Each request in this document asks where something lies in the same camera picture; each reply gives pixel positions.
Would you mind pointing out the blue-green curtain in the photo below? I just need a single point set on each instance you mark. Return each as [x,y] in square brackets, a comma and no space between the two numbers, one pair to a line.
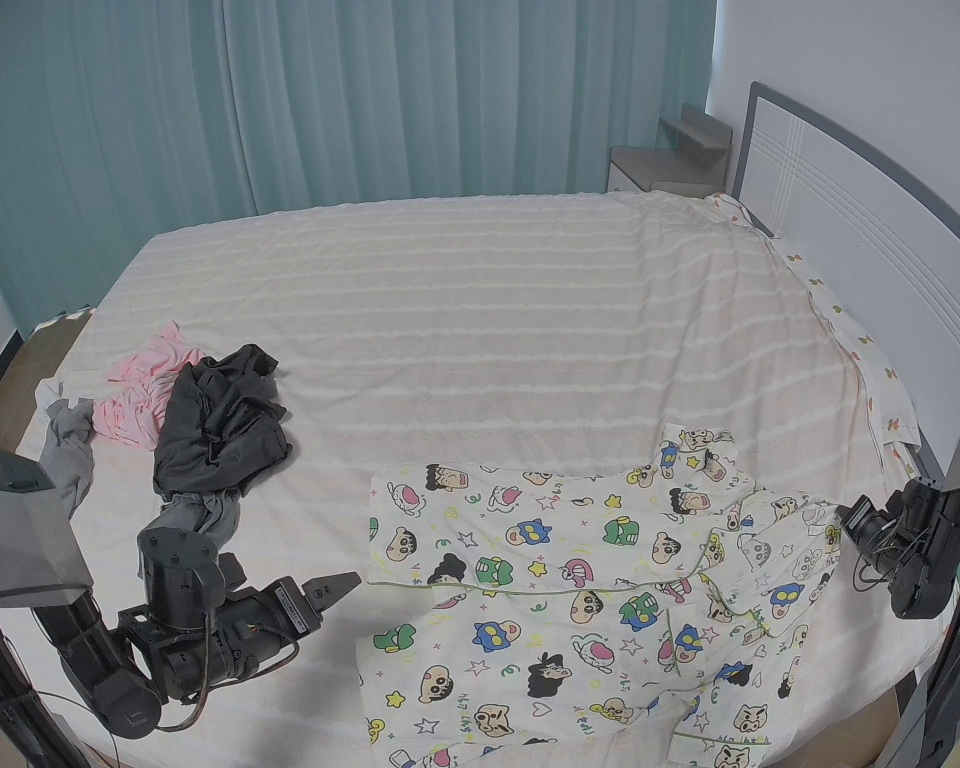
[112,150]
[450,97]

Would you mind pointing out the white printed pyjama top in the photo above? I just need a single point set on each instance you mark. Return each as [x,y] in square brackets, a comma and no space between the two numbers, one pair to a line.
[562,600]

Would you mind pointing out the black garment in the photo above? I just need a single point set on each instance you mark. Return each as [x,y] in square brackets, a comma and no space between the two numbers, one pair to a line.
[217,420]

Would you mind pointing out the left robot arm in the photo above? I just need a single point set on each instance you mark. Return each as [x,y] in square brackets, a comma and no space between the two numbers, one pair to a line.
[180,577]

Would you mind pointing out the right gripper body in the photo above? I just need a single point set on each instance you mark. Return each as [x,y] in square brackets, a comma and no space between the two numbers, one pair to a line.
[861,525]

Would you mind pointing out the bed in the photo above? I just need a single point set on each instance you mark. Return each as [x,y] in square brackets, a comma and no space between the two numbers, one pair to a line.
[487,315]

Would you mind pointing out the grey bedside table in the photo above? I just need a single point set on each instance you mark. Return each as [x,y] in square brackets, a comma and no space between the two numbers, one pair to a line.
[660,169]

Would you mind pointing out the grey and white garment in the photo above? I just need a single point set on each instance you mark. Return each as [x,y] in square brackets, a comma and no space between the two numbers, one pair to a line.
[71,450]

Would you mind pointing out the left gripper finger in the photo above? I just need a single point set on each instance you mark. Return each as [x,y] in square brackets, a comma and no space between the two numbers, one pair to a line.
[328,609]
[345,581]

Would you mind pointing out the pink garment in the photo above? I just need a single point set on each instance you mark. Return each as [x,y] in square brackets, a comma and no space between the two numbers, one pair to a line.
[131,412]

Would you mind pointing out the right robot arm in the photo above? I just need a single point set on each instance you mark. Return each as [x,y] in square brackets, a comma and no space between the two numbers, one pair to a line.
[919,570]

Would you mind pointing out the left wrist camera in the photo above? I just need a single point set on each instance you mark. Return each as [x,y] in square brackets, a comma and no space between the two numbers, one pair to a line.
[232,577]

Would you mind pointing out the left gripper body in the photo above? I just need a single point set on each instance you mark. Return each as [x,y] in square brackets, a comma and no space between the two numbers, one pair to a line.
[247,637]

